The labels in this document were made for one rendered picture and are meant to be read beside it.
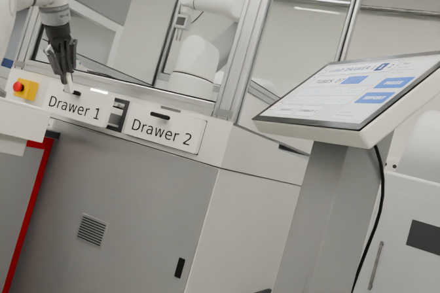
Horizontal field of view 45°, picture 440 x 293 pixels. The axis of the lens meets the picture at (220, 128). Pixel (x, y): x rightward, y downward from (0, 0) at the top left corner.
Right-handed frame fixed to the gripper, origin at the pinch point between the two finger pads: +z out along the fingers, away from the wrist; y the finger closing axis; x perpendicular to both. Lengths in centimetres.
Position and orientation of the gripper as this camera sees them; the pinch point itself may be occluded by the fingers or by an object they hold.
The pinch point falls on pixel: (67, 82)
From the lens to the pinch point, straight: 181.6
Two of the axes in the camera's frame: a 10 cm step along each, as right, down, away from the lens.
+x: -8.5, -2.2, 4.7
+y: 5.2, -4.1, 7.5
